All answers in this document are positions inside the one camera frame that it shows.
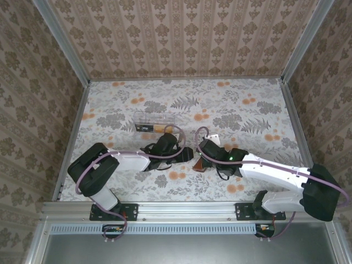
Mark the clear plastic box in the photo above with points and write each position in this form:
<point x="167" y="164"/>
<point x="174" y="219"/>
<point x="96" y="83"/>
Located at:
<point x="154" y="118"/>

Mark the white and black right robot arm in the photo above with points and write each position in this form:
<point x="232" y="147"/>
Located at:
<point x="275" y="176"/>

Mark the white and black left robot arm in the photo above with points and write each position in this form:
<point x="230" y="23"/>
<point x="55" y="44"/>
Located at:
<point x="132" y="162"/>

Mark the orange card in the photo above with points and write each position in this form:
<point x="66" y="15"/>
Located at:
<point x="160" y="128"/>

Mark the black card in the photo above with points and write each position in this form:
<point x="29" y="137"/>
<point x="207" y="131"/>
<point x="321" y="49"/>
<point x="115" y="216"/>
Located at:
<point x="144" y="127"/>

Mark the floral patterned table cover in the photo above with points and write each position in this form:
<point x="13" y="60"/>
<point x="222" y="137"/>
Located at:
<point x="220" y="110"/>

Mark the grey metal panel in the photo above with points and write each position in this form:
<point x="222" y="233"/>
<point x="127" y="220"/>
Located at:
<point x="187" y="250"/>

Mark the wide aluminium base rail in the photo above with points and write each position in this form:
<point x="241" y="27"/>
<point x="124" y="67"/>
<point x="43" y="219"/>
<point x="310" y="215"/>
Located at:
<point x="187" y="211"/>

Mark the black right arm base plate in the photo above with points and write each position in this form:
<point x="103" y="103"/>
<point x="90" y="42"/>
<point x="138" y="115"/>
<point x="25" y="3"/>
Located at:
<point x="242" y="211"/>

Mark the thin aluminium table edge rail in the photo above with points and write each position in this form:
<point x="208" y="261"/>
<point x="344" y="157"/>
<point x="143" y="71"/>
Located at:
<point x="80" y="110"/>
<point x="187" y="79"/>
<point x="293" y="110"/>

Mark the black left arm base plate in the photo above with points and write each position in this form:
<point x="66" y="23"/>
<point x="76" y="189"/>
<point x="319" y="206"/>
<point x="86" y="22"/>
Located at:
<point x="132" y="211"/>

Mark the short aluminium frame post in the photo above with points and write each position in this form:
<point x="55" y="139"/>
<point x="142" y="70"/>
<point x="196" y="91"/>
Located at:
<point x="37" y="244"/>
<point x="336" y="244"/>

